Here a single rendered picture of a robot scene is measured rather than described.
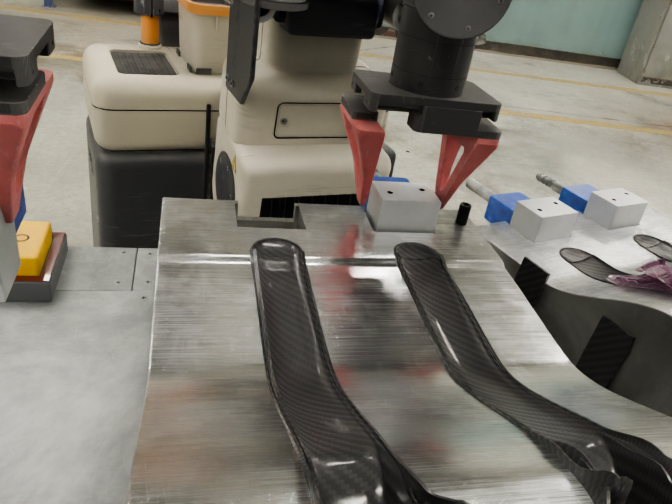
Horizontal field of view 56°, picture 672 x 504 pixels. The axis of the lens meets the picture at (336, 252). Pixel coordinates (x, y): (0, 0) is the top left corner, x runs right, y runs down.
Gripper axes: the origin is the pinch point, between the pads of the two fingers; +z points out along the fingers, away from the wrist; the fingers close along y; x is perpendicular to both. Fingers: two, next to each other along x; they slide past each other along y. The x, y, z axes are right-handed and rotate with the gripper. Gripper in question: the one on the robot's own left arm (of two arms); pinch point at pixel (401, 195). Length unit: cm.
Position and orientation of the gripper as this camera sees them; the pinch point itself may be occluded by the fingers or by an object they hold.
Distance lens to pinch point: 52.6
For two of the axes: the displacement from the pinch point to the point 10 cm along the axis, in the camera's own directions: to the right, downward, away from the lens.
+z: -1.5, 8.6, 4.9
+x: -2.0, -5.1, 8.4
